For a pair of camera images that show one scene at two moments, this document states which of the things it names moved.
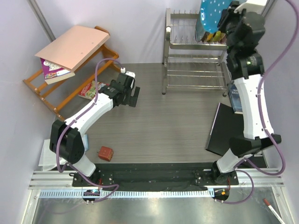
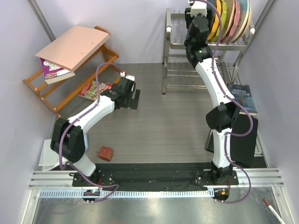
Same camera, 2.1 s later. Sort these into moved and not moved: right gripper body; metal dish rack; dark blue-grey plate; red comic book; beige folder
Moved: right gripper body; dark blue-grey plate
Not moved: red comic book; metal dish rack; beige folder
